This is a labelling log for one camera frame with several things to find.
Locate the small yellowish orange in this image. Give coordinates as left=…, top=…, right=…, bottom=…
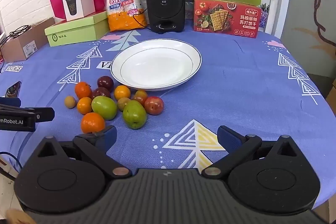
left=114, top=85, right=131, bottom=101

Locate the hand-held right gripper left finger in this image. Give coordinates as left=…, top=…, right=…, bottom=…
left=34, top=126, right=132, bottom=179

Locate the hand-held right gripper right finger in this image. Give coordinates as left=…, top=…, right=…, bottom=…
left=202, top=126, right=302, bottom=177

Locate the red green tomato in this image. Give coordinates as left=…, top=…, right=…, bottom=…
left=133, top=90, right=149, bottom=106

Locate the brown cardboard box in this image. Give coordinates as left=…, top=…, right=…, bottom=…
left=0, top=17, right=55, bottom=63

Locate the brown kiwi ball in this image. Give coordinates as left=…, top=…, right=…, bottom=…
left=64, top=96, right=76, bottom=109

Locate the large orange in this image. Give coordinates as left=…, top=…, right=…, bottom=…
left=81, top=112, right=106, bottom=134

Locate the green jujube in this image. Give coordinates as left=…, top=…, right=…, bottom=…
left=91, top=96, right=118, bottom=121
left=123, top=100, right=146, bottom=129

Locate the brown longan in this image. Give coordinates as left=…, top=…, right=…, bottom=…
left=117, top=97, right=131, bottom=111

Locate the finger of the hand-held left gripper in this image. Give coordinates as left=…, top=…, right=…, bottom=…
left=0, top=97, right=22, bottom=108
left=0, top=105, right=55, bottom=123

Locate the light green shoe box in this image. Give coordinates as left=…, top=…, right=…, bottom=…
left=44, top=11, right=110, bottom=47

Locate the white cup box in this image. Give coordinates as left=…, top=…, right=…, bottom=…
left=61, top=0, right=95, bottom=22

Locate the blue printed tablecloth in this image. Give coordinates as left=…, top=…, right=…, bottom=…
left=0, top=27, right=336, bottom=224

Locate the white plate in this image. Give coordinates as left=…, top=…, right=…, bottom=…
left=110, top=39, right=202, bottom=90

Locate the black speaker cable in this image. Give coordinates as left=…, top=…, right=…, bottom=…
left=133, top=13, right=151, bottom=29

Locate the medium orange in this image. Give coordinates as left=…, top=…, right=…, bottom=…
left=75, top=82, right=92, bottom=99

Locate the dark red plum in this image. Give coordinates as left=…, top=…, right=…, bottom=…
left=91, top=88, right=112, bottom=100
left=97, top=76, right=114, bottom=92

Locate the black smartphone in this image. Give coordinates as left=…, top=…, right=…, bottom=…
left=1, top=81, right=21, bottom=98

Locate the red cracker box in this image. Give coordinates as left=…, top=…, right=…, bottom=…
left=193, top=0, right=260, bottom=39

